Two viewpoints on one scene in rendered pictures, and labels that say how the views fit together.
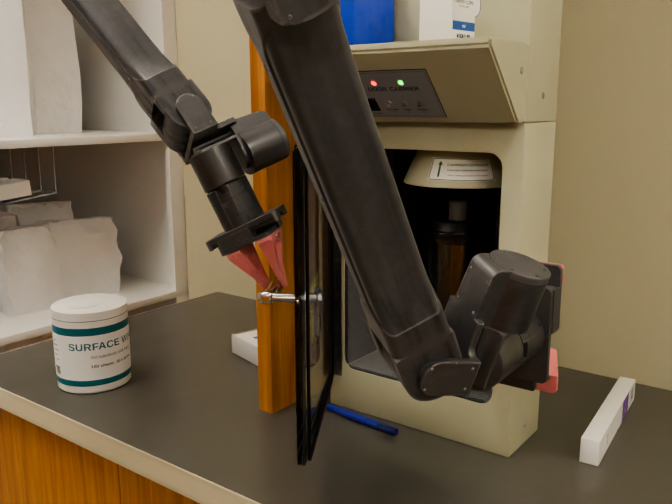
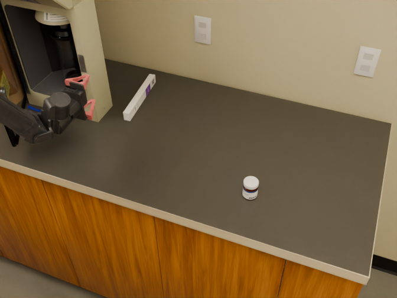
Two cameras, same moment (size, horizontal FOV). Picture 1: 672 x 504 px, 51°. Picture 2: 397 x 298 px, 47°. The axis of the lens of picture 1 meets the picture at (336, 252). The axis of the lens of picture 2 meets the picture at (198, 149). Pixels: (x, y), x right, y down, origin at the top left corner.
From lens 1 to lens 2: 0.83 m
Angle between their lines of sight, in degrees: 34
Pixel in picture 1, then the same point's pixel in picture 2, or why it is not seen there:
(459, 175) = (55, 19)
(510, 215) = (77, 41)
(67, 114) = not seen: outside the picture
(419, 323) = (27, 129)
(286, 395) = not seen: hidden behind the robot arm
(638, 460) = (145, 115)
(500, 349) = (59, 124)
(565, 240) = (126, 10)
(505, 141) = (68, 12)
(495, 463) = (93, 126)
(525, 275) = (60, 106)
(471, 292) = (45, 110)
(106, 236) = not seen: outside the picture
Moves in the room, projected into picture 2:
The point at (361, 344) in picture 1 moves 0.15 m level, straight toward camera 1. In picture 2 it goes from (36, 79) to (35, 102)
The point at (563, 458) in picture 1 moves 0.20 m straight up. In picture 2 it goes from (119, 119) to (111, 75)
